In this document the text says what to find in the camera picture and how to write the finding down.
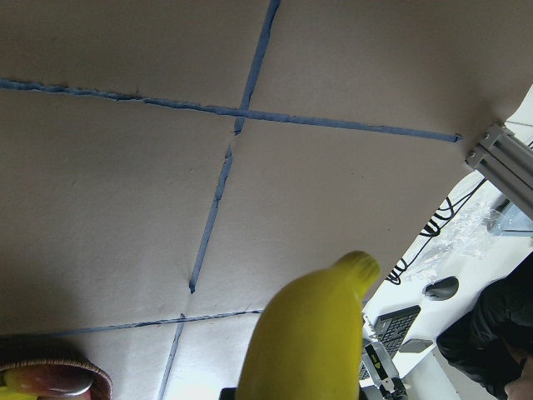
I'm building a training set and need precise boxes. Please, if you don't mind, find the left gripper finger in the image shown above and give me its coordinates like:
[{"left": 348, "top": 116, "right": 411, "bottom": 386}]
[{"left": 219, "top": 387, "right": 237, "bottom": 400}]

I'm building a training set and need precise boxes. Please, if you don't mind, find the yellow banana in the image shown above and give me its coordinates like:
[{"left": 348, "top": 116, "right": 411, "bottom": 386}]
[{"left": 236, "top": 251, "right": 381, "bottom": 399}]

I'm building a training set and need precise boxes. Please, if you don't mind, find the brown wicker basket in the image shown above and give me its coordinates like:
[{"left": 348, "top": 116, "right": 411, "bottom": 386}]
[{"left": 1, "top": 359, "right": 113, "bottom": 399}]

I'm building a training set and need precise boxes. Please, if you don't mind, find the red green mango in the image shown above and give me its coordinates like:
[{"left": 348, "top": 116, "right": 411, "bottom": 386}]
[{"left": 3, "top": 365, "right": 93, "bottom": 398}]

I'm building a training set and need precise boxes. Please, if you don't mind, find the black keyboard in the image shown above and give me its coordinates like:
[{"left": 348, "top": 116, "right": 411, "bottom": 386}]
[{"left": 363, "top": 305, "right": 421, "bottom": 358}]

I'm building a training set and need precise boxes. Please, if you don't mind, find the black computer mouse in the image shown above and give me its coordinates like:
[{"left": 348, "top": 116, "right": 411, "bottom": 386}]
[{"left": 423, "top": 276, "right": 460, "bottom": 302}]

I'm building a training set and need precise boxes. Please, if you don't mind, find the seated person dark jacket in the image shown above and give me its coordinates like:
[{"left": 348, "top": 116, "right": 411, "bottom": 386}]
[{"left": 436, "top": 256, "right": 532, "bottom": 399}]

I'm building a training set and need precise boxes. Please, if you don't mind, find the aluminium frame post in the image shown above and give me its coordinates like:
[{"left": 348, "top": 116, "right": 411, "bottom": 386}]
[{"left": 466, "top": 124, "right": 532, "bottom": 218}]

